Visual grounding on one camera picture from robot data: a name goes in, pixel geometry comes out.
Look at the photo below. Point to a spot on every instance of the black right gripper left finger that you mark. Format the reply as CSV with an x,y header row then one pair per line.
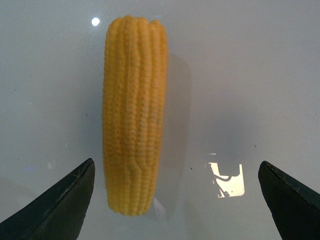
x,y
58,213

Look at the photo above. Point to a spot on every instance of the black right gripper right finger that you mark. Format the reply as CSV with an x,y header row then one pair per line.
x,y
295,208

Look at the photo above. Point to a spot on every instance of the yellow corn cob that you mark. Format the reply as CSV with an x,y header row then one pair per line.
x,y
133,102

